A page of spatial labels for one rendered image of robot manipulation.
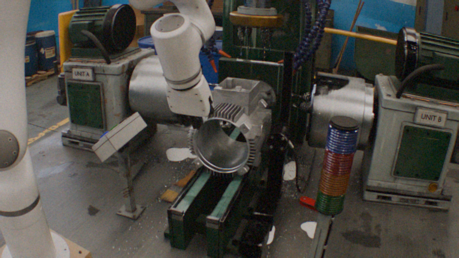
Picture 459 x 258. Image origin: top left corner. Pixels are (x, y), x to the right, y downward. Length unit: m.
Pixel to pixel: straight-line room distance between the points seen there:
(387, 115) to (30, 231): 1.00
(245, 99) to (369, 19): 5.40
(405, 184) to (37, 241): 1.07
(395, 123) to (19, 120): 0.98
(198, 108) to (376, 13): 5.58
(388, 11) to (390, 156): 5.25
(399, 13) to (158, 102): 5.43
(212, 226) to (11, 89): 0.55
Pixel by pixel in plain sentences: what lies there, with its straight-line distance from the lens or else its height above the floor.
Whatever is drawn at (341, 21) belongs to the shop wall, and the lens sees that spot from 6.35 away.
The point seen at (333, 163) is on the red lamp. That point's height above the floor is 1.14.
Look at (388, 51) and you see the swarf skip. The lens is 5.30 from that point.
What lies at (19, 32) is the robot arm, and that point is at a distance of 0.65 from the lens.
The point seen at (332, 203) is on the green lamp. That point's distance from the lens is 0.73.
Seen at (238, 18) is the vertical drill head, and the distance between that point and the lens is 1.19.
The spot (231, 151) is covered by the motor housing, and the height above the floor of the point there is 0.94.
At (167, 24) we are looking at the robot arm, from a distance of 0.76.
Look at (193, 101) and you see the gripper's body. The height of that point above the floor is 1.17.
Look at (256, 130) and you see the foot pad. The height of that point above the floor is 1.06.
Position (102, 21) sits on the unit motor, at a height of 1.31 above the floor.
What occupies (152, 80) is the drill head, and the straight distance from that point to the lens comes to 1.27.
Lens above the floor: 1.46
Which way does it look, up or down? 24 degrees down
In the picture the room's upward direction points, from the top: 2 degrees clockwise
